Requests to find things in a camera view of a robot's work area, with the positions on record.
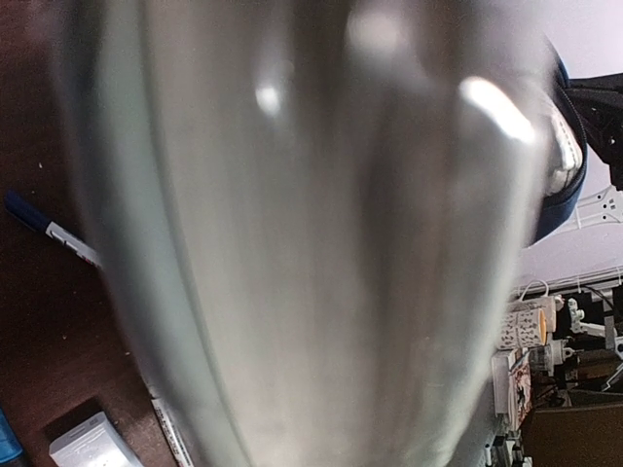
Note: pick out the white power adapter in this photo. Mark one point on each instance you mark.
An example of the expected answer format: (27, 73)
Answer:
(94, 442)

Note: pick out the pale green paperback book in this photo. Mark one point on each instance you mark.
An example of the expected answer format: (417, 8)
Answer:
(308, 212)

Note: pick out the patterned white mug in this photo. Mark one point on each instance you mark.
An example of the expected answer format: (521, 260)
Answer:
(528, 322)

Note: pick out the blue white pen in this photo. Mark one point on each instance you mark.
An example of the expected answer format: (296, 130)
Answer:
(37, 221)

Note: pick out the blue cap marker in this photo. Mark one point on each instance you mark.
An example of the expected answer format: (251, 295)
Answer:
(11, 450)

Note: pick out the navy blue student backpack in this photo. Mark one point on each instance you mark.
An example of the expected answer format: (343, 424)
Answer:
(566, 154)

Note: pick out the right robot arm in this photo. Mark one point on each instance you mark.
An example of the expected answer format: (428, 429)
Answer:
(598, 102)

